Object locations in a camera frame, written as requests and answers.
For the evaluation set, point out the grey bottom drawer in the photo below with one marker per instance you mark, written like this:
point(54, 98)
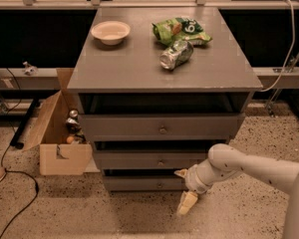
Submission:
point(143, 183)

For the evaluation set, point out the crushed green soda can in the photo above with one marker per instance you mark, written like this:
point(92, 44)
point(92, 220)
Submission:
point(176, 54)

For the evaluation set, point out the small crumpled foil object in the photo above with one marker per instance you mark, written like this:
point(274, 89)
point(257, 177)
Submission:
point(29, 69)

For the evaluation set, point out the cardboard box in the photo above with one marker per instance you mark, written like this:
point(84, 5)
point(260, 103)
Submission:
point(58, 155)

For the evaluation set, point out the grey drawer cabinet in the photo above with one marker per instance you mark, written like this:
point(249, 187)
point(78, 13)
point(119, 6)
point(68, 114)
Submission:
point(128, 80)

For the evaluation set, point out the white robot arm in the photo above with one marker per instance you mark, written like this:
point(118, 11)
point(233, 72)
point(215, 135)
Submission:
point(224, 161)

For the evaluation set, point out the grey middle drawer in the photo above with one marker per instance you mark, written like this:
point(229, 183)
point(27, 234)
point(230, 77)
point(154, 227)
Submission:
point(148, 160)

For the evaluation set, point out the white bowl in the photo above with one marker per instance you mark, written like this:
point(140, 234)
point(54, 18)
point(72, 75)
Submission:
point(111, 32)

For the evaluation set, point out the grey drawer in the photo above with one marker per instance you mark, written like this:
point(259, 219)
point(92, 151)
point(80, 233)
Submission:
point(143, 183)
point(160, 127)
point(148, 160)

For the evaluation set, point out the cans inside cardboard box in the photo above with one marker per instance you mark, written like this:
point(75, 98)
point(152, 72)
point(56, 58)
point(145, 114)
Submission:
point(76, 135)

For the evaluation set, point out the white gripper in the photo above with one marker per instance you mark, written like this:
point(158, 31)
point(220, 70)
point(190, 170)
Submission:
point(191, 181)

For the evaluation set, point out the grey top drawer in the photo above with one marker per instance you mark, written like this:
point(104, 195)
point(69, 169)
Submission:
point(160, 127)

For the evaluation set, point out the green chip bag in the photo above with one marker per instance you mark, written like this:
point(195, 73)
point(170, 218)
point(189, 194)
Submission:
point(178, 28)

